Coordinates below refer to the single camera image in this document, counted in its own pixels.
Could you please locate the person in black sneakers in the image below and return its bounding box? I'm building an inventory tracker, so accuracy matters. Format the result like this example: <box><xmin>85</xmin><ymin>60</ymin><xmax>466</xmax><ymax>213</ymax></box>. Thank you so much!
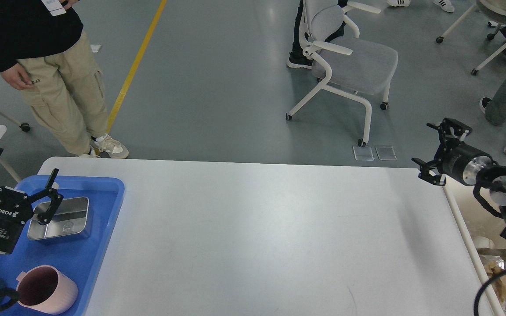
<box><xmin>286</xmin><ymin>0</ymin><xmax>348</xmax><ymax>69</ymax></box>

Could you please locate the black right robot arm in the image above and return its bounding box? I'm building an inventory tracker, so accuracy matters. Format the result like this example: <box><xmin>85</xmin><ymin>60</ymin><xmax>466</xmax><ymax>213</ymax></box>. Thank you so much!
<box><xmin>413</xmin><ymin>118</ymin><xmax>506</xmax><ymax>240</ymax></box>

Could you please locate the stainless steel rectangular tray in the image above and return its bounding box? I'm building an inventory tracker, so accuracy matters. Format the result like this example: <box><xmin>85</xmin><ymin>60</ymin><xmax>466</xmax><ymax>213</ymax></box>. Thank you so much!
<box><xmin>27</xmin><ymin>197</ymin><xmax>92</xmax><ymax>244</ymax></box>

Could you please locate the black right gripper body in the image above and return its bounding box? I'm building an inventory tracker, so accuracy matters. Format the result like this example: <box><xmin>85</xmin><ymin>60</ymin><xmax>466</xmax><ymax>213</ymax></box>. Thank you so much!
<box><xmin>440</xmin><ymin>143</ymin><xmax>493</xmax><ymax>186</ymax></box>

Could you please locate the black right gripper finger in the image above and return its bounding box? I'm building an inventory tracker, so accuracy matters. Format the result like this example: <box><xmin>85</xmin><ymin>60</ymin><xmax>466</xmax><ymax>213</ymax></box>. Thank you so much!
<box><xmin>426</xmin><ymin>118</ymin><xmax>473</xmax><ymax>152</ymax></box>
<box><xmin>412</xmin><ymin>158</ymin><xmax>446</xmax><ymax>186</ymax></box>

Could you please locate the person in khaki trousers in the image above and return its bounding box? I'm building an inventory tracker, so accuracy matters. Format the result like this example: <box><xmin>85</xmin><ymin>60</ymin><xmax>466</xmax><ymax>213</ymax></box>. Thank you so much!
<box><xmin>0</xmin><ymin>0</ymin><xmax>129</xmax><ymax>159</ymax></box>

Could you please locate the person with striped sneakers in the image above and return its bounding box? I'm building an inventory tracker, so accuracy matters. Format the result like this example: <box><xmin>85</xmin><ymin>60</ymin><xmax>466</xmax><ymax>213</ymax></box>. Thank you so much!
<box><xmin>386</xmin><ymin>0</ymin><xmax>455</xmax><ymax>13</ymax></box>

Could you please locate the brown paper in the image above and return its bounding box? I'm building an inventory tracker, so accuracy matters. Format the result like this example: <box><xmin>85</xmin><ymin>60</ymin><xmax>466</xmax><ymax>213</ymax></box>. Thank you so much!
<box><xmin>484</xmin><ymin>261</ymin><xmax>506</xmax><ymax>304</ymax></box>

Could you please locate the grey white office chair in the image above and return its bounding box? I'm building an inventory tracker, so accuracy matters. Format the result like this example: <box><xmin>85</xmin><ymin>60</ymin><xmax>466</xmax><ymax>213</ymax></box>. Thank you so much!
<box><xmin>286</xmin><ymin>0</ymin><xmax>398</xmax><ymax>147</ymax></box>

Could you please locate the pink ribbed mug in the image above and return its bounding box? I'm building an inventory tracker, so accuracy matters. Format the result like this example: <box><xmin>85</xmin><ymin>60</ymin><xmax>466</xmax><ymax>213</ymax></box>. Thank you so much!
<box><xmin>16</xmin><ymin>265</ymin><xmax>78</xmax><ymax>315</ymax></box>

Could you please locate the beige plastic bin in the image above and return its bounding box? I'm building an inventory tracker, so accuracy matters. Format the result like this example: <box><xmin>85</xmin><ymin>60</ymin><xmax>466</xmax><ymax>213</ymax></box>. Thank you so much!
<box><xmin>442</xmin><ymin>176</ymin><xmax>506</xmax><ymax>316</ymax></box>

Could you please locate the blue plastic tray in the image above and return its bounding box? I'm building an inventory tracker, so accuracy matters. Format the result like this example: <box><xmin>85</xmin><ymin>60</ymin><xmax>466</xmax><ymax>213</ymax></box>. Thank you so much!
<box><xmin>0</xmin><ymin>176</ymin><xmax>125</xmax><ymax>316</ymax></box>

